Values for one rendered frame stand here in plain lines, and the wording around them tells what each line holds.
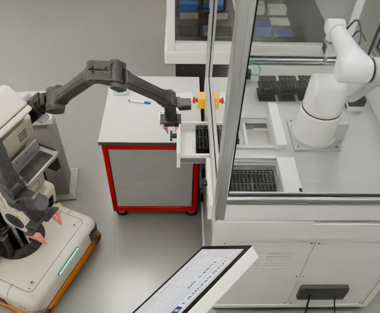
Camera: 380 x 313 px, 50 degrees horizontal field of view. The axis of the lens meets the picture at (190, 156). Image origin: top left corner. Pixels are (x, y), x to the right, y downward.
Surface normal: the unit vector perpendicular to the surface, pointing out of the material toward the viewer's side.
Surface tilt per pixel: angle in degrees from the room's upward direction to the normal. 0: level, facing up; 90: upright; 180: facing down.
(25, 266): 0
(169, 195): 90
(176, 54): 90
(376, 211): 90
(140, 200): 90
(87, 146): 0
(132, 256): 0
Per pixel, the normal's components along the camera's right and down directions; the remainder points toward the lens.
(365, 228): 0.01, 0.73
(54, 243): 0.03, -0.69
